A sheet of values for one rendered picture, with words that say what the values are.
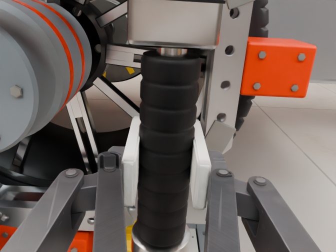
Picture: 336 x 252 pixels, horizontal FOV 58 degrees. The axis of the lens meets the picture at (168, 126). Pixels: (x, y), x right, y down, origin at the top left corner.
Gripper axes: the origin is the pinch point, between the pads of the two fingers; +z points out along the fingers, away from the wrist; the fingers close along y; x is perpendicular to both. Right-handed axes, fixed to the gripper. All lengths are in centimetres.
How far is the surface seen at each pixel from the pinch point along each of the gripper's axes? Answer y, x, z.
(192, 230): 15, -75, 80
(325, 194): 93, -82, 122
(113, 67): -15, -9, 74
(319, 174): 100, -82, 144
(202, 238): 19, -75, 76
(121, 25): -12, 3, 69
